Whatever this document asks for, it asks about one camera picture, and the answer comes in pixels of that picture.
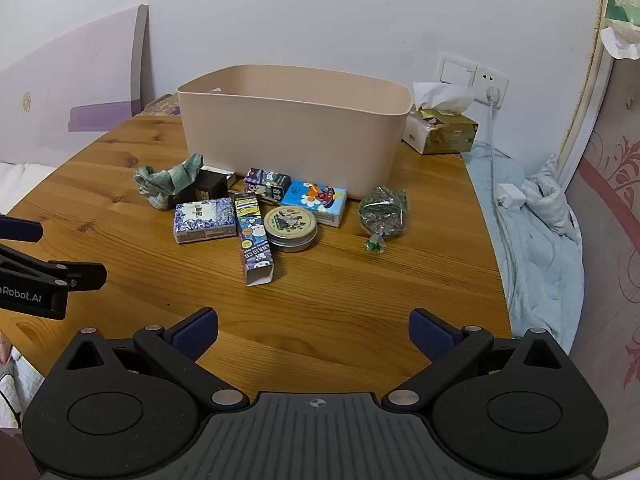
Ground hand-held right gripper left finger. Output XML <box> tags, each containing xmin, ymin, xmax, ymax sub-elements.
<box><xmin>52</xmin><ymin>307</ymin><xmax>251</xmax><ymax>413</ymax></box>

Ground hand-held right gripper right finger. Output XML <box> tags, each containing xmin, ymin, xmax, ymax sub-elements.
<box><xmin>382</xmin><ymin>308</ymin><xmax>576</xmax><ymax>413</ymax></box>

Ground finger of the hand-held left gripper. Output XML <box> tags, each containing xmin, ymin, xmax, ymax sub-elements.
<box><xmin>0</xmin><ymin>244</ymin><xmax>108</xmax><ymax>292</ymax></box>
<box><xmin>0</xmin><ymin>214</ymin><xmax>44</xmax><ymax>244</ymax></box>

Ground green dried herb bag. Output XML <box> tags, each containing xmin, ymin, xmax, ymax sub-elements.
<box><xmin>358</xmin><ymin>186</ymin><xmax>408</xmax><ymax>253</ymax></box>

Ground green checked cloth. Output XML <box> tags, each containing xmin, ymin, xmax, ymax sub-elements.
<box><xmin>134</xmin><ymin>152</ymin><xmax>205</xmax><ymax>210</ymax></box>

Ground round metal tin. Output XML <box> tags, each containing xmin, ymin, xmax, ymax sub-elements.
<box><xmin>262</xmin><ymin>206</ymin><xmax>318</xmax><ymax>253</ymax></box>

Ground blue cartoon tissue pack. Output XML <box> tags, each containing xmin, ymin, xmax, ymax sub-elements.
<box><xmin>281</xmin><ymin>180</ymin><xmax>348</xmax><ymax>229</ymax></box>

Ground beige plastic storage bin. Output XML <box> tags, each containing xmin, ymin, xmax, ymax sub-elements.
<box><xmin>176</xmin><ymin>64</ymin><xmax>414</xmax><ymax>196</ymax></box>

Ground white bedding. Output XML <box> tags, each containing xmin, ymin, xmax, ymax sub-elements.
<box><xmin>0</xmin><ymin>162</ymin><xmax>56</xmax><ymax>216</ymax></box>

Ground white quilted cloth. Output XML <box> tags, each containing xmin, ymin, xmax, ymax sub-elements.
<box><xmin>0</xmin><ymin>335</ymin><xmax>46</xmax><ymax>431</ymax></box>

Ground long blue cartoon box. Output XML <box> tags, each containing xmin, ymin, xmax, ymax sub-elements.
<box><xmin>234</xmin><ymin>192</ymin><xmax>276</xmax><ymax>287</ymax></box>

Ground blue white patterned box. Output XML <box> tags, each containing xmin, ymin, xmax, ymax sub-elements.
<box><xmin>173</xmin><ymin>197</ymin><xmax>238</xmax><ymax>245</ymax></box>

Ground light blue blanket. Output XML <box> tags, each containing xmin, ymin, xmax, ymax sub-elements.
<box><xmin>462</xmin><ymin>140</ymin><xmax>586</xmax><ymax>356</ymax></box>

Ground small black box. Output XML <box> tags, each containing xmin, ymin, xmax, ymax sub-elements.
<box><xmin>177</xmin><ymin>167</ymin><xmax>237</xmax><ymax>206</ymax></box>

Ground small purple cartoon box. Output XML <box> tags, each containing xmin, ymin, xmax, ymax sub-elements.
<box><xmin>243</xmin><ymin>168</ymin><xmax>292</xmax><ymax>205</ymax></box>

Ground white charger adapter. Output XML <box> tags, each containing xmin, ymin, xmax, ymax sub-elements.
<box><xmin>496</xmin><ymin>183</ymin><xmax>527</xmax><ymax>208</ymax></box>

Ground pink purple headboard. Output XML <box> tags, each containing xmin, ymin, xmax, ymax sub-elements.
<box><xmin>0</xmin><ymin>4</ymin><xmax>151</xmax><ymax>166</ymax></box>

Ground brown patterned cloth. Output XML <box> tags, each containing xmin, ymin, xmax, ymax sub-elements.
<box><xmin>142</xmin><ymin>92</ymin><xmax>181</xmax><ymax>117</ymax></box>

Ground gold tissue pack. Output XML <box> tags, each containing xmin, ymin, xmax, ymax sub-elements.
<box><xmin>402</xmin><ymin>81</ymin><xmax>479</xmax><ymax>155</ymax></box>

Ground crumpled white plastic bag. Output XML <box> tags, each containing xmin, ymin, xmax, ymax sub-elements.
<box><xmin>600</xmin><ymin>26</ymin><xmax>640</xmax><ymax>59</ymax></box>

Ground white power cable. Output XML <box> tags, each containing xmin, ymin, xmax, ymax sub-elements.
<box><xmin>487</xmin><ymin>105</ymin><xmax>518</xmax><ymax>311</ymax></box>

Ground white wall socket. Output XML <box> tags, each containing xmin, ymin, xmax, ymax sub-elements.
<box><xmin>470</xmin><ymin>65</ymin><xmax>510</xmax><ymax>108</ymax></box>

